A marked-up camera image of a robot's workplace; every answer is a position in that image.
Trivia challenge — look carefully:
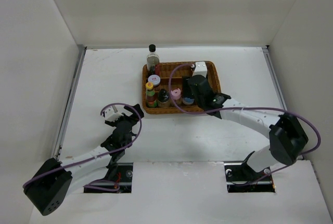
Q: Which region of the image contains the white blue cylindrical shaker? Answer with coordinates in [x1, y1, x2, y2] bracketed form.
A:
[182, 95, 195, 106]

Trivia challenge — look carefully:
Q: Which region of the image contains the pink cap spice shaker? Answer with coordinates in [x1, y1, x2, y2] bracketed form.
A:
[171, 88, 182, 107]

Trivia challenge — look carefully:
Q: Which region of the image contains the red green sauce bottle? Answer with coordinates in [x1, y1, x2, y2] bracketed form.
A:
[145, 82, 157, 108]

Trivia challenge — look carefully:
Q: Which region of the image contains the black cap pepper shaker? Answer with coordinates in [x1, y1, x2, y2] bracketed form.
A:
[157, 89, 170, 108]

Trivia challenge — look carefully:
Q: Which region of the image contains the small jar white lid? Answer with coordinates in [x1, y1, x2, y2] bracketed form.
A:
[148, 74, 161, 91]

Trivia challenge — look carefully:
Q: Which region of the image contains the dark soy sauce bottle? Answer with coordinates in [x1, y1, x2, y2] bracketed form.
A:
[146, 44, 160, 76]

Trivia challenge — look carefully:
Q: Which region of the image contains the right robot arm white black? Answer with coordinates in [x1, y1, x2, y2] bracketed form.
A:
[188, 75, 309, 180]

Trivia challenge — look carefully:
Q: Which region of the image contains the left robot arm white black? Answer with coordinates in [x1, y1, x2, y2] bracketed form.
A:
[23, 103, 144, 216]

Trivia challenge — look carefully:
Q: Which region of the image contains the brown wicker divided basket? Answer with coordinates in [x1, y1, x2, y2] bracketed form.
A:
[142, 61, 221, 115]

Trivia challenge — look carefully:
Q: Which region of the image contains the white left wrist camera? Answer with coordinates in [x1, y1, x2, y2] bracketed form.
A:
[100, 106, 123, 122]

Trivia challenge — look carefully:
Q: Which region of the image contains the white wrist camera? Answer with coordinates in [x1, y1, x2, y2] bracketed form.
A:
[100, 106, 123, 122]
[190, 61, 208, 77]

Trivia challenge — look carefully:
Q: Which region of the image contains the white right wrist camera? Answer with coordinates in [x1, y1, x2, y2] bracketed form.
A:
[190, 61, 208, 77]

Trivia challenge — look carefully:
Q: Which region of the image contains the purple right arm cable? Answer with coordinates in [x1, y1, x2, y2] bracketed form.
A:
[169, 63, 322, 183]

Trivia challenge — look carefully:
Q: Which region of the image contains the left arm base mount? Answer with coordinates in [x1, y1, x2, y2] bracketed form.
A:
[83, 163, 134, 194]

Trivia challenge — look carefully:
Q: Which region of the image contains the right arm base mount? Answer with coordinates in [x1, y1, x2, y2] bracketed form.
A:
[224, 151, 275, 193]

